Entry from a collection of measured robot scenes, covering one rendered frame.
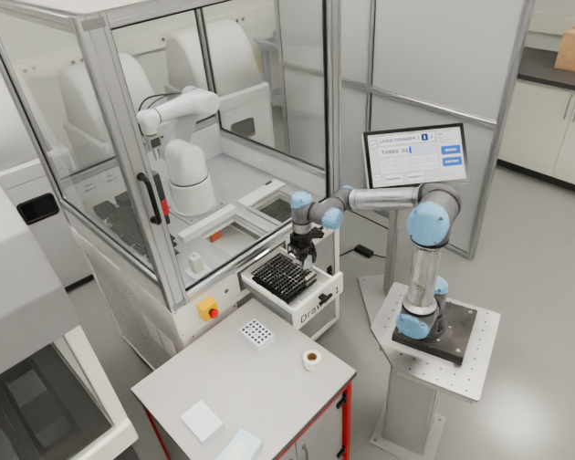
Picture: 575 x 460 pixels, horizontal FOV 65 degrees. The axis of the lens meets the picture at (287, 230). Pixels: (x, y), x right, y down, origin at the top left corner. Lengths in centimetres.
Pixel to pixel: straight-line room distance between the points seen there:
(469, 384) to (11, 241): 149
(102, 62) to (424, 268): 110
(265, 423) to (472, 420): 130
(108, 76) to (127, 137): 18
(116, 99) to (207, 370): 103
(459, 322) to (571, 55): 294
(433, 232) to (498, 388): 157
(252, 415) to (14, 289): 90
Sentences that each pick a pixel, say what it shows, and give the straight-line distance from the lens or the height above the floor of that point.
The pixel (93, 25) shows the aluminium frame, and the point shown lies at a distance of 132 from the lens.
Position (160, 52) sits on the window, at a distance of 143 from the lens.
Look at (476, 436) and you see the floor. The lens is 260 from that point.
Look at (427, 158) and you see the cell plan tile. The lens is 242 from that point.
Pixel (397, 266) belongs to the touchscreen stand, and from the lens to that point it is 283.
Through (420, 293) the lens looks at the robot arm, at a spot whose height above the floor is 112.
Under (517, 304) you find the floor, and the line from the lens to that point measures 325.
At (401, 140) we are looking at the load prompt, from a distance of 240.
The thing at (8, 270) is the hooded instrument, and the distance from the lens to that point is 116.
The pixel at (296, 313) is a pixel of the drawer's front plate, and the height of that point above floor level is 92.
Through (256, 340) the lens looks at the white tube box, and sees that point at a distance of 182.
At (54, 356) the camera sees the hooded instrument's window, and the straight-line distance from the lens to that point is 131.
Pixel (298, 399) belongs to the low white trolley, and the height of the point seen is 76.
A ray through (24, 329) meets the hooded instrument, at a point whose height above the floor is 144.
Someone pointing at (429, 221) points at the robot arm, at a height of 142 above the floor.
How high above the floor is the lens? 220
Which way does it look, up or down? 37 degrees down
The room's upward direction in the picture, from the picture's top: 5 degrees counter-clockwise
